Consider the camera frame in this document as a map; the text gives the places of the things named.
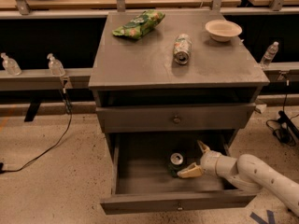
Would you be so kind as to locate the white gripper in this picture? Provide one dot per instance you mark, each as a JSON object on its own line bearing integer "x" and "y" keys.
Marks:
{"x": 209, "y": 162}

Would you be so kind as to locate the green soda can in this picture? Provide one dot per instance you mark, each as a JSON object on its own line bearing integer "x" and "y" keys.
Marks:
{"x": 176, "y": 163}

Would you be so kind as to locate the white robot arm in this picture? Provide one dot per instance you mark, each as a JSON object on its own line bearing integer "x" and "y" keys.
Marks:
{"x": 247, "y": 172}

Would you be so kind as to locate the open grey middle drawer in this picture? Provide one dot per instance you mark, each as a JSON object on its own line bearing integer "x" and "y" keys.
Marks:
{"x": 142, "y": 180}

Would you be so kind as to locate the grey drawer cabinet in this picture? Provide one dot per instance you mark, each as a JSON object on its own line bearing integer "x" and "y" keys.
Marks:
{"x": 129, "y": 72}

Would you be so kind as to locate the closed grey upper drawer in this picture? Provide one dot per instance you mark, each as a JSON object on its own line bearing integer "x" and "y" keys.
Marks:
{"x": 165, "y": 118}

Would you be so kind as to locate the green white can lying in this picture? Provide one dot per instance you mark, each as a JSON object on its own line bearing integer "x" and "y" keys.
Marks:
{"x": 182, "y": 49}

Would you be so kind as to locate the clear bottle right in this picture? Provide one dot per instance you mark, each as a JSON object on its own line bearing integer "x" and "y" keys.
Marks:
{"x": 269, "y": 55}

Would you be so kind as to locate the clear bottle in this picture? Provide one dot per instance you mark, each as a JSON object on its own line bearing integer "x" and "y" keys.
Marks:
{"x": 10, "y": 65}
{"x": 55, "y": 66}
{"x": 269, "y": 55}

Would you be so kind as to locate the white paper bowl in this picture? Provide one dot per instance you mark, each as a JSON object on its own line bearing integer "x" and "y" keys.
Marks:
{"x": 222, "y": 30}

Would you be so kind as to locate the green chip bag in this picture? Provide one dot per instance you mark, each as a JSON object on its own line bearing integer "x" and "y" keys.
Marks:
{"x": 140, "y": 25}

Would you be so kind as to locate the clear bottle far left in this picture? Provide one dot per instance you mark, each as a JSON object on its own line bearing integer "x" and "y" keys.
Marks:
{"x": 10, "y": 65}

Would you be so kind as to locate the grey metal rail shelf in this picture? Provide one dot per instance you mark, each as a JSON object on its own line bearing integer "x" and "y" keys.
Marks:
{"x": 43, "y": 79}

